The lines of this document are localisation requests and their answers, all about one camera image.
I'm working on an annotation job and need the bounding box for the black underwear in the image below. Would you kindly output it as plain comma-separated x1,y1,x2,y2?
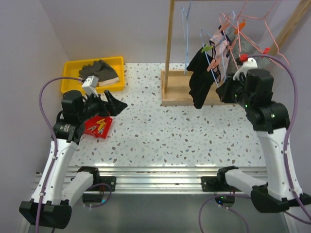
187,49,214,109

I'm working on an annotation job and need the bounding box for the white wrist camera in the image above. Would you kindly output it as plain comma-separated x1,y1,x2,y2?
233,54,258,80
82,76,99,97

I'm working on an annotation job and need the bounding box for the aluminium rail frame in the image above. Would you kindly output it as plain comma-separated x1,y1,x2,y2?
34,166,270,195

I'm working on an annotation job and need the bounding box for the pink wire hanger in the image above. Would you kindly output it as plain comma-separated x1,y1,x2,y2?
218,11,242,71
238,8,288,63

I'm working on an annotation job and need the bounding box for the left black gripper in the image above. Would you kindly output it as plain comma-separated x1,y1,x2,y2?
78,90,127,122

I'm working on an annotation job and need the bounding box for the blue wire hanger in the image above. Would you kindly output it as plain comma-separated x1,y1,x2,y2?
181,0,192,74
199,11,236,88

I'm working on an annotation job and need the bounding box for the yellow plastic tray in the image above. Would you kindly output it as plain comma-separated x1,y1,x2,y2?
61,56,125,94

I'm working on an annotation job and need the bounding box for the pink wire hanger front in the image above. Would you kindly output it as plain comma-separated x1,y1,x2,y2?
218,11,242,71

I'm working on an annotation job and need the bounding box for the yellow clothespin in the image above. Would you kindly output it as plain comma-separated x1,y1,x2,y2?
96,118,106,131

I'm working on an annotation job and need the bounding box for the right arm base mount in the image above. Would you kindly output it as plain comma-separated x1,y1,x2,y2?
201,176,232,192

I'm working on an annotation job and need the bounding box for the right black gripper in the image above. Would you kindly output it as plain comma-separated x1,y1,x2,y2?
217,72,254,110

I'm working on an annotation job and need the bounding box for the wooden clothes rack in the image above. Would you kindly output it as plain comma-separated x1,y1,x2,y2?
161,0,311,106

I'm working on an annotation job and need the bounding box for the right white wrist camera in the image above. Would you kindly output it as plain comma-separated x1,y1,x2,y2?
233,54,258,80

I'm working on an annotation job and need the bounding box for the pink wire hanger rear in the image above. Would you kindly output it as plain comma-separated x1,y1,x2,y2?
238,8,288,63

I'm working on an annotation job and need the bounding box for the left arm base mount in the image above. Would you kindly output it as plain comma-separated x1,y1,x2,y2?
92,176,117,192

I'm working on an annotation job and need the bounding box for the red clothespin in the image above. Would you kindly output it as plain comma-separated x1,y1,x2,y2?
262,47,271,54

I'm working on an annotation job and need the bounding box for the grey brown underwear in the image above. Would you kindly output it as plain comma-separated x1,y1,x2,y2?
79,60,120,86

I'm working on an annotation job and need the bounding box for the grey striped underwear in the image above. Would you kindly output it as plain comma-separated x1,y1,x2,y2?
226,28,270,74

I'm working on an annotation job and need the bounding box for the green clothespin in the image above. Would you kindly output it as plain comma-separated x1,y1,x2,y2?
201,45,213,53

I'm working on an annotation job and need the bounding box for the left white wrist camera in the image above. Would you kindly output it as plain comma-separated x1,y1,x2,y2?
82,76,99,97

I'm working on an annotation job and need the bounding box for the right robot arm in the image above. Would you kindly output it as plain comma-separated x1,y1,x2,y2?
216,68,311,213

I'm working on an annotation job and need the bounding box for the pink clothespin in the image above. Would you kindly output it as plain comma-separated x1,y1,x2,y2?
207,59,221,72

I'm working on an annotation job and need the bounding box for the orange clothespin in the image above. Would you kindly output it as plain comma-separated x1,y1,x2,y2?
234,19,246,34

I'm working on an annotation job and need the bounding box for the pink underwear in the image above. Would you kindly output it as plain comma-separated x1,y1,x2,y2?
209,30,230,83

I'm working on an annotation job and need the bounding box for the red plastic bin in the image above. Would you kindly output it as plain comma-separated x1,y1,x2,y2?
84,116,113,139

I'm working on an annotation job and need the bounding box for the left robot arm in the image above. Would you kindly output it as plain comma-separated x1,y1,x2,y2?
19,90,127,229

